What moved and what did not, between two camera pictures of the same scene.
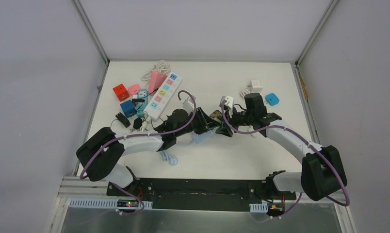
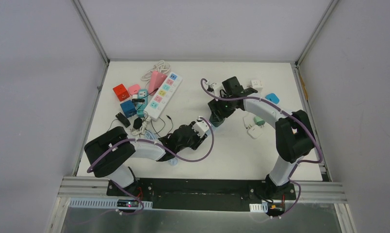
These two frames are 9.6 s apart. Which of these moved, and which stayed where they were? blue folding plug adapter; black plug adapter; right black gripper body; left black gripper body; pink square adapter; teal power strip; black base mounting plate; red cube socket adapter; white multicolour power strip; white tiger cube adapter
Moved: right black gripper body; left black gripper body
Stayed: pink square adapter; red cube socket adapter; black base mounting plate; black plug adapter; teal power strip; white multicolour power strip; white tiger cube adapter; blue folding plug adapter
